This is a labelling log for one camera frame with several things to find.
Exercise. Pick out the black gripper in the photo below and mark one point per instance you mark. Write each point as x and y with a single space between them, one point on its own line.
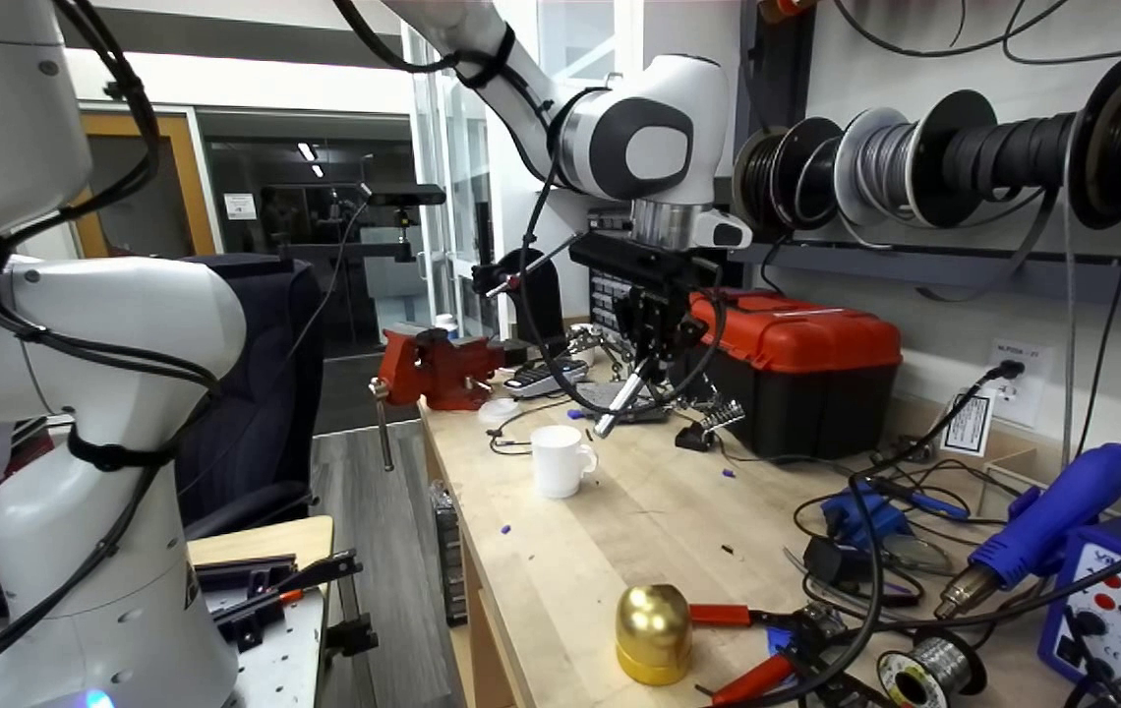
652 269

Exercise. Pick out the black silver Sharpie marker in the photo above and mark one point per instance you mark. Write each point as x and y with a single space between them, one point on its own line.
619 398

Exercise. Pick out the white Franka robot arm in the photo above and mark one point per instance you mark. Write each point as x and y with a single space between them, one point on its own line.
88 316

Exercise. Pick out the white cup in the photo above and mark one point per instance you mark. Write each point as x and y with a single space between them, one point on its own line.
560 463

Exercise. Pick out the metal helping hands tool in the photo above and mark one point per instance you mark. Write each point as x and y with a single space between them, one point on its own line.
708 430

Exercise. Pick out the red black toolbox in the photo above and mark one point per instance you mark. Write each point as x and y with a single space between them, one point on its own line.
796 367

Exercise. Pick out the red bench vise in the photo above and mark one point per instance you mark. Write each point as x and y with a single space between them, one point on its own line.
434 373

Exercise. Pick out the blue plastic clamp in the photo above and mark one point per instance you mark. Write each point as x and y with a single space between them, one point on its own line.
864 514

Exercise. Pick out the gold metal dome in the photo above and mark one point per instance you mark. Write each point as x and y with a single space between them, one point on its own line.
654 635

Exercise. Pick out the grey spool rack shelf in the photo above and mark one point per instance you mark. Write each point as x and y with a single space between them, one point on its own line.
952 269

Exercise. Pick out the black office chair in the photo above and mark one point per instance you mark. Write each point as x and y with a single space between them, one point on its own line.
256 394

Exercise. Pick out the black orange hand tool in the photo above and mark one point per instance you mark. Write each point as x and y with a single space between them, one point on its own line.
275 585

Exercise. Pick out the blue hot air gun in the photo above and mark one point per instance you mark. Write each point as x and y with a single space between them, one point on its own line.
1057 514

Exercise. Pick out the white wall power outlet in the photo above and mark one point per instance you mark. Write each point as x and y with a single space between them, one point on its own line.
1015 374

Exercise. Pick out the wooden door frame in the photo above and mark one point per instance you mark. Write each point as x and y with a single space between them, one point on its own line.
190 184

